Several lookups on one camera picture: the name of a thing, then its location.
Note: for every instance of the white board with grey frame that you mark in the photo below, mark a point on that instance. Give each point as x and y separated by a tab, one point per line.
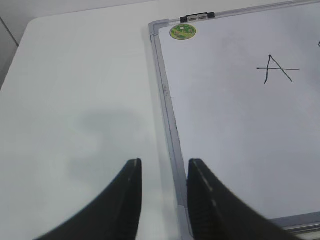
243	95

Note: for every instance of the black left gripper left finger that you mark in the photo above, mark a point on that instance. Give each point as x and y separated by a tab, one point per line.
113	215

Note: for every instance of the round green magnet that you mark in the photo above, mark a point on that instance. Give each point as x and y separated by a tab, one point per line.
183	32

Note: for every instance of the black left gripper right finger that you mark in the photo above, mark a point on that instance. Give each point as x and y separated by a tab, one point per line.
215	213

